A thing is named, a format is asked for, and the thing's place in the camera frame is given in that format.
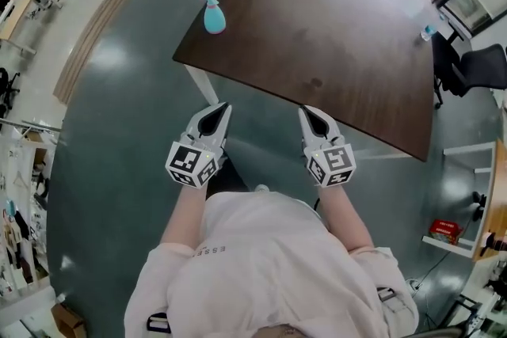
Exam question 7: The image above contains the cluttered white shelf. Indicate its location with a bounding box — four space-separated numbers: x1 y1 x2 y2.
0 122 60 298

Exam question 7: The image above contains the person's right forearm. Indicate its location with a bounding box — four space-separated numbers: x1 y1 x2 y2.
316 184 375 251

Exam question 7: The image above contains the black strap buckle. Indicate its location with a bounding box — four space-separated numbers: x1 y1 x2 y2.
375 286 397 302
147 312 172 334

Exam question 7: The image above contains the red box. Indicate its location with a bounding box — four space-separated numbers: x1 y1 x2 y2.
429 218 463 246

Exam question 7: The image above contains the light wooden desk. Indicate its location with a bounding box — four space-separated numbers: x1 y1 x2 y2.
0 0 43 56
421 138 507 262

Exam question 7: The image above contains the dark wooden table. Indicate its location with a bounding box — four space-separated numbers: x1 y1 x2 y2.
172 0 436 162

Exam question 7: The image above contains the teal spray bottle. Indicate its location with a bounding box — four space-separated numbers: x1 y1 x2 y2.
196 0 227 36

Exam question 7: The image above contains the black office chair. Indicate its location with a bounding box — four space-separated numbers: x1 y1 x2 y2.
0 66 21 120
432 35 507 110

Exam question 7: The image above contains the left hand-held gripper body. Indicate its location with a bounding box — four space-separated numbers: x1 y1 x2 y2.
165 131 228 190

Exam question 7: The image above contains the person's pale pink shirt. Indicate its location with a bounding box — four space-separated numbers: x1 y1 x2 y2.
124 192 421 338

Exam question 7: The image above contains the person's left forearm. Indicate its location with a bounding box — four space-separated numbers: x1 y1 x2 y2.
160 184 209 247

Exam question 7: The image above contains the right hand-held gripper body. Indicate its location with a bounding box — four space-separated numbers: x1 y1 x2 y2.
302 134 356 189

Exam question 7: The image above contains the cardboard box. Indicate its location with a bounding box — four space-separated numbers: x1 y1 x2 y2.
51 302 86 338

